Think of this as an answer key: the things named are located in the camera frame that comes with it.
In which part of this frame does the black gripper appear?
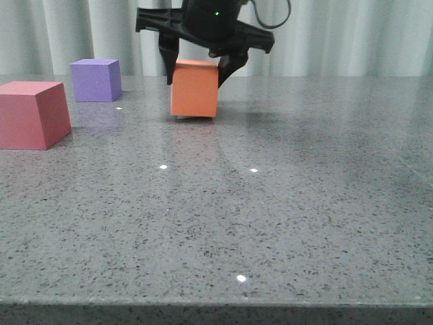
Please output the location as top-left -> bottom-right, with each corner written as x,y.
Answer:
135,1 -> 275,87

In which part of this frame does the orange foam cube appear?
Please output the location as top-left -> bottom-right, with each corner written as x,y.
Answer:
170,60 -> 219,118

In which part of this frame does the purple foam cube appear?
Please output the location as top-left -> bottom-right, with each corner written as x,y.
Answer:
70,59 -> 122,102

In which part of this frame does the pale green curtain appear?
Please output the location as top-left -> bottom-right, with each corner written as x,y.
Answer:
1,1 -> 432,77

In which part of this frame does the red foam cube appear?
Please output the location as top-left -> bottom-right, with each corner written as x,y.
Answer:
1,81 -> 72,150

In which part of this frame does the black cable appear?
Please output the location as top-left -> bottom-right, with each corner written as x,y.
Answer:
249,0 -> 292,29

